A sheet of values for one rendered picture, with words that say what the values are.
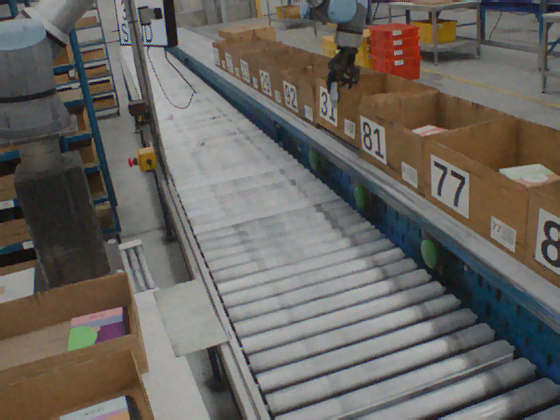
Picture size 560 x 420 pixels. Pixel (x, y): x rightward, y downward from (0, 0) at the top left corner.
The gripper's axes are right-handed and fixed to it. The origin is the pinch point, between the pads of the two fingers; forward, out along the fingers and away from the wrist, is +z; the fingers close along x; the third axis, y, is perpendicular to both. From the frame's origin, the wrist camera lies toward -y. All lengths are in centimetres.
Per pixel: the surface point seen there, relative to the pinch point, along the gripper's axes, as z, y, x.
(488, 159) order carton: 1, 59, 20
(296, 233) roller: 33, 33, -21
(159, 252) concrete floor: 115, -131, -38
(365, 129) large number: 2.5, 26.0, -0.8
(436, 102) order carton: -7.2, 20.2, 26.2
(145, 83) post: 4, -41, -60
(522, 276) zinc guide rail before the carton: 13, 102, -2
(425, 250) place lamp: 21, 73, -4
